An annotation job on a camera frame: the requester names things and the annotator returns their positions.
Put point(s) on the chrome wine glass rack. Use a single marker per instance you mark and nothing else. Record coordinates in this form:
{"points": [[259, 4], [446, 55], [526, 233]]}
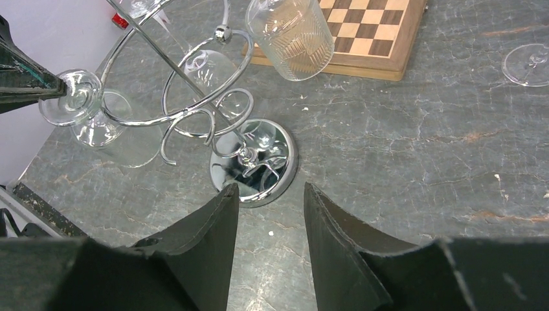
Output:
{"points": [[258, 155]]}

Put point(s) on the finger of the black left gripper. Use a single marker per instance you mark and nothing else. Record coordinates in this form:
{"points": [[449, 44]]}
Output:
{"points": [[23, 81]]}

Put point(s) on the wooden chessboard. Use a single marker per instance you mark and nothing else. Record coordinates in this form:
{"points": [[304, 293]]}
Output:
{"points": [[372, 39]]}

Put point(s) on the red cylindrical can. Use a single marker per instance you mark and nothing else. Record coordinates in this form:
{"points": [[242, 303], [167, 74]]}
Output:
{"points": [[119, 21]]}

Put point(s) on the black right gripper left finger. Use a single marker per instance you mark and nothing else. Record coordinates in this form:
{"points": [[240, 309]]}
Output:
{"points": [[198, 250]]}

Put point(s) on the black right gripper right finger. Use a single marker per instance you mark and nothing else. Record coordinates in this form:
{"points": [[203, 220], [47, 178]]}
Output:
{"points": [[342, 279]]}

